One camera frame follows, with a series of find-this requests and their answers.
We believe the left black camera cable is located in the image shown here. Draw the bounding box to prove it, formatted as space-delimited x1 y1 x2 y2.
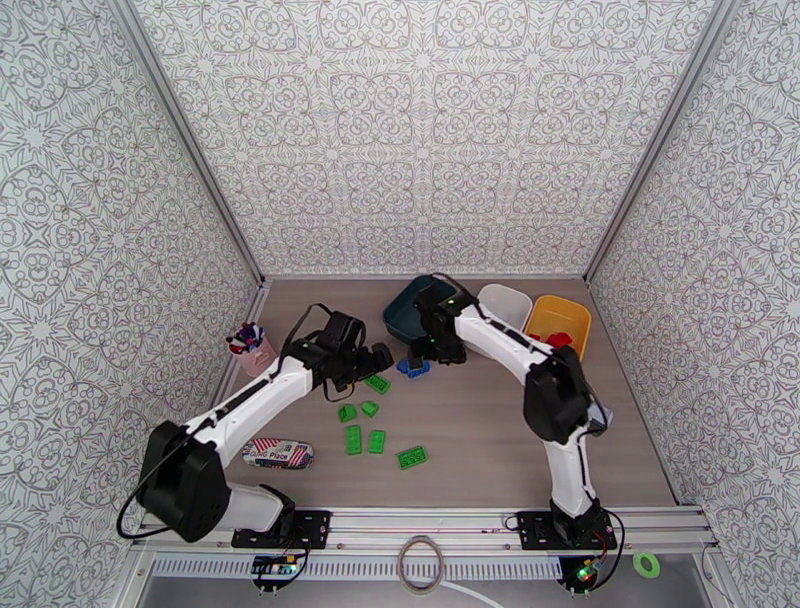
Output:
117 302 336 540

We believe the white grey tape dispenser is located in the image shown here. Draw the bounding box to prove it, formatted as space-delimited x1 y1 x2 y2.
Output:
584 399 615 436

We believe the grey coiled cable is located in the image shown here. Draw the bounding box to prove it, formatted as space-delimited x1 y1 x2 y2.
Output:
397 535 446 594

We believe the aluminium corner post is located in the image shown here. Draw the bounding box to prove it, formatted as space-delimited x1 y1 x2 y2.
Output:
582 0 734 284
107 0 269 286

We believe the black board wire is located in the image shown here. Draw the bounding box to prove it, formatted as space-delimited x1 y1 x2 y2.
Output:
288 544 314 584

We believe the left black wrist camera box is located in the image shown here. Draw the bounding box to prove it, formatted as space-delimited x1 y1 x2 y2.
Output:
321 310 368 354

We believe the pink pen cup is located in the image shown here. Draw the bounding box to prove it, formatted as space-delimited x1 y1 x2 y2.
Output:
234 337 278 378

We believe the yellow plastic container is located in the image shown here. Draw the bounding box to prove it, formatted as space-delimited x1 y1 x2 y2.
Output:
523 294 593 364

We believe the red black wire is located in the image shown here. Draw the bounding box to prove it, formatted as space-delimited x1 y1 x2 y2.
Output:
598 512 623 593

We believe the aluminium front rail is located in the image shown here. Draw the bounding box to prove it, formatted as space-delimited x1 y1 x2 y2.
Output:
131 504 718 559

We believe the white tube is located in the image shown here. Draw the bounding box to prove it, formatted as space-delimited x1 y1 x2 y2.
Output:
437 582 503 608

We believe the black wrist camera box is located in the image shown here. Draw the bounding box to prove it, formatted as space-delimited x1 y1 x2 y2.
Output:
413 287 446 326
321 310 368 354

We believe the white plastic container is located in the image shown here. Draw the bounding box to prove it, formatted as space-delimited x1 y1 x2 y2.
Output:
477 283 534 344

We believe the right black wrist camera box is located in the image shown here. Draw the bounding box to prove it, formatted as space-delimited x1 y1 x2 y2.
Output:
413 287 446 326

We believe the flag print pouch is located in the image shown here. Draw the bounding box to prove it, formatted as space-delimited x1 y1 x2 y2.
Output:
242 438 315 470

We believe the teal plastic container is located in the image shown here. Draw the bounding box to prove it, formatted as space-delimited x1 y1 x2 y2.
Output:
382 274 461 348

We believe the slotted white cable duct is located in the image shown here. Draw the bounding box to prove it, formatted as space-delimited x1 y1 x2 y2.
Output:
149 557 564 580

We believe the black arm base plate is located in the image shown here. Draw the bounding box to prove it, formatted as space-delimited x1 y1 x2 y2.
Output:
231 509 333 551
517 509 619 553

